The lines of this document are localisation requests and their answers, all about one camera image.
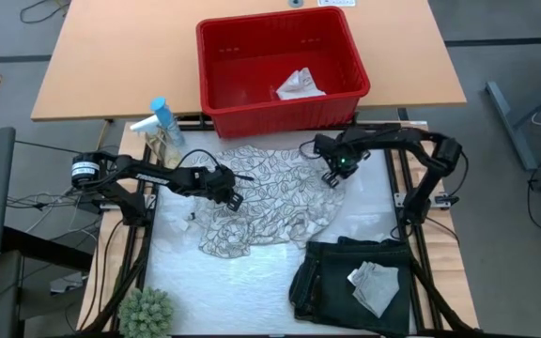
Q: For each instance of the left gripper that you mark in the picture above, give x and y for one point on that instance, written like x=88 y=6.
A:
x=219 y=183

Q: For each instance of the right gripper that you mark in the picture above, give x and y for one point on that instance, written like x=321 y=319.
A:
x=343 y=170

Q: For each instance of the white black-patterned garment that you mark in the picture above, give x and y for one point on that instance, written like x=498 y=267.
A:
x=275 y=202

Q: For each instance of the red plastic laundry bin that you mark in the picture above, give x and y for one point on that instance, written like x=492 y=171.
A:
x=251 y=117

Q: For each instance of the plain white garment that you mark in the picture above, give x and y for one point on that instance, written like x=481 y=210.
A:
x=298 y=87

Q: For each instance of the white handwritten pants tag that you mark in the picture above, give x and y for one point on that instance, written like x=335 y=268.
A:
x=354 y=276

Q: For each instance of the dark blue denim jeans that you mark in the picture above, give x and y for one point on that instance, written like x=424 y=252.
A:
x=327 y=291

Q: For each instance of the grey sweat pants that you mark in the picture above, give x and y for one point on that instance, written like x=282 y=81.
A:
x=378 y=286

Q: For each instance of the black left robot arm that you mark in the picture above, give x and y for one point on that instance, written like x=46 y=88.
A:
x=158 y=177

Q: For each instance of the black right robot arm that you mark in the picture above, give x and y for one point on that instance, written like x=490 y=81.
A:
x=435 y=159

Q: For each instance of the clear spray bottle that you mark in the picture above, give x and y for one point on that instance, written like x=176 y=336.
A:
x=167 y=150

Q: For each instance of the blue air freshener bottle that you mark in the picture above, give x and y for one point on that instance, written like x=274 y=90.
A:
x=167 y=119

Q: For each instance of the green faux plant in pot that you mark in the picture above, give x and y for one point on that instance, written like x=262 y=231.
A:
x=146 y=312

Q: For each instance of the tan wooden desk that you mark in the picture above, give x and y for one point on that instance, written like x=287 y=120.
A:
x=125 y=56

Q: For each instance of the white desk label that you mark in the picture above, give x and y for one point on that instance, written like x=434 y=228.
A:
x=336 y=2

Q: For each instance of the grey desk grommet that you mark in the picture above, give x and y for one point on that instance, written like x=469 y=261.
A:
x=295 y=3

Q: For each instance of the grey metal desk leg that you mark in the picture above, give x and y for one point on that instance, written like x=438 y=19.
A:
x=510 y=117

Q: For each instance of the white paper scrap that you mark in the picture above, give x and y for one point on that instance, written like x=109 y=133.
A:
x=66 y=284

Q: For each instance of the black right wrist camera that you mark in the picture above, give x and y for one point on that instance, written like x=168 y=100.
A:
x=324 y=145

